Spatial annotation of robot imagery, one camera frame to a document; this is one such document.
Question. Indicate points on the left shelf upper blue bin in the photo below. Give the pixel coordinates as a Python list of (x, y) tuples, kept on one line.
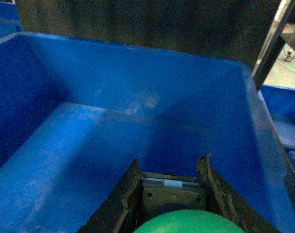
[(75, 113)]

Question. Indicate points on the green mushroom push button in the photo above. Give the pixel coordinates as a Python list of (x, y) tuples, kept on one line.
[(161, 193)]

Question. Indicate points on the steel upright post left rack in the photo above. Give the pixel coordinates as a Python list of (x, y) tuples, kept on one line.
[(273, 43)]

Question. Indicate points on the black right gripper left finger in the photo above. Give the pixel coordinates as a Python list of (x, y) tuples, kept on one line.
[(118, 213)]

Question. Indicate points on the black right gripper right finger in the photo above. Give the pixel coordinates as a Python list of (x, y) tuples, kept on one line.
[(223, 200)]

